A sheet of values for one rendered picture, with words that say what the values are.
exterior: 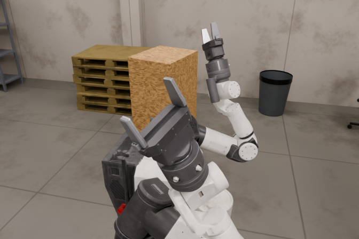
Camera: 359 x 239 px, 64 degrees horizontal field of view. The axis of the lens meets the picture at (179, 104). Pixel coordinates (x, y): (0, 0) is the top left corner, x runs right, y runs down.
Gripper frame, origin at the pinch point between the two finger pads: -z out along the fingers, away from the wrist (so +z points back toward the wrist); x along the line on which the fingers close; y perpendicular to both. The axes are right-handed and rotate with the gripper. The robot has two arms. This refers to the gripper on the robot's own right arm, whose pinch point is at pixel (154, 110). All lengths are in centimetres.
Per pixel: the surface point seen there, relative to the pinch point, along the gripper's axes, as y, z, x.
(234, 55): -232, 200, 300
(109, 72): -316, 129, 137
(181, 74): -137, 92, 114
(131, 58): -166, 65, 94
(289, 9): -161, 156, 359
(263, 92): -165, 230, 258
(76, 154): -264, 159, 26
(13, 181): -265, 133, -35
